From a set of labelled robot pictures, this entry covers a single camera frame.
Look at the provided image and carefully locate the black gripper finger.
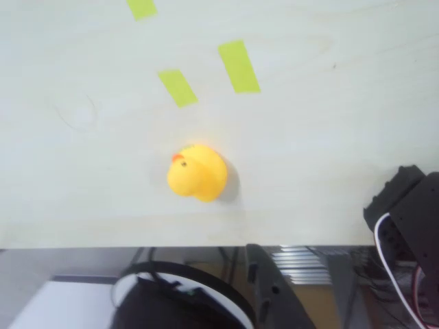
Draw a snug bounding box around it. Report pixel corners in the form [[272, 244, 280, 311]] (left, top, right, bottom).
[[244, 243, 317, 329]]

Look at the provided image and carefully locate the orange toy object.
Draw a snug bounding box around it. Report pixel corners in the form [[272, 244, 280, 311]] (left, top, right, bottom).
[[167, 143, 229, 204]]

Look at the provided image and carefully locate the round black-rimmed white table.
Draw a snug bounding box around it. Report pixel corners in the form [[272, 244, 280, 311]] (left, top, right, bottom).
[[112, 260, 257, 329]]

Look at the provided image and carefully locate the white flat board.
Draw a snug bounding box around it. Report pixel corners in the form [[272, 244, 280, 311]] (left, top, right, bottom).
[[5, 275, 121, 329]]

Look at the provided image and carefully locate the yellow tape strip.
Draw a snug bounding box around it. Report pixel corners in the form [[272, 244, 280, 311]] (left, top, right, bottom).
[[126, 0, 158, 23], [157, 69, 200, 110], [217, 38, 262, 95]]

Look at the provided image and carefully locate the aluminium profile frame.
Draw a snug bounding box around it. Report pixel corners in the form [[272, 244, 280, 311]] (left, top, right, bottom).
[[270, 244, 334, 287]]

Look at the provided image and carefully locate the white servo cable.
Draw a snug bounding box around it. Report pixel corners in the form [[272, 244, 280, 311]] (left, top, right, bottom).
[[373, 212, 427, 329]]

